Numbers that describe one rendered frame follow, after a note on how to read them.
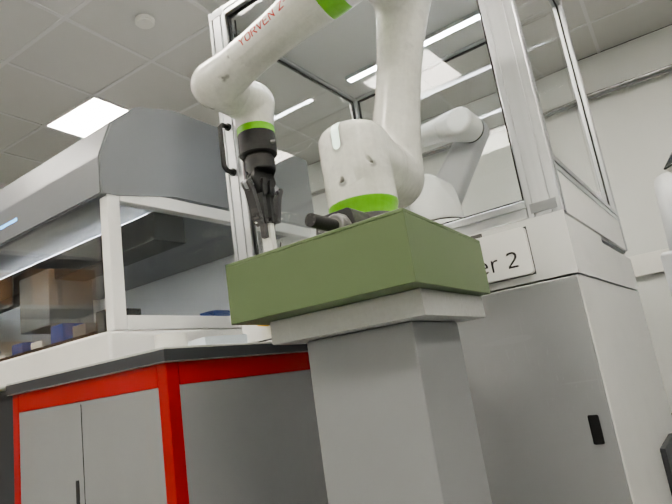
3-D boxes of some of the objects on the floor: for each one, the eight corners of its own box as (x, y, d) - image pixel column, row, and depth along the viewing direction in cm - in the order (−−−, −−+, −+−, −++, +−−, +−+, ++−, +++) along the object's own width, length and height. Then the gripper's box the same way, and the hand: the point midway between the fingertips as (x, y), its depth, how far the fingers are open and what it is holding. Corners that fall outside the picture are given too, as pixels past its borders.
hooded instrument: (127, 651, 158) (94, 80, 197) (-120, 595, 258) (-109, 224, 297) (359, 524, 256) (307, 159, 295) (115, 519, 356) (100, 247, 395)
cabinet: (687, 689, 105) (584, 270, 123) (273, 626, 161) (243, 344, 178) (707, 532, 183) (642, 289, 200) (424, 526, 238) (392, 336, 256)
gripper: (265, 169, 144) (277, 259, 138) (228, 156, 133) (239, 254, 128) (288, 159, 140) (300, 252, 134) (251, 145, 129) (263, 246, 124)
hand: (269, 238), depth 132 cm, fingers closed
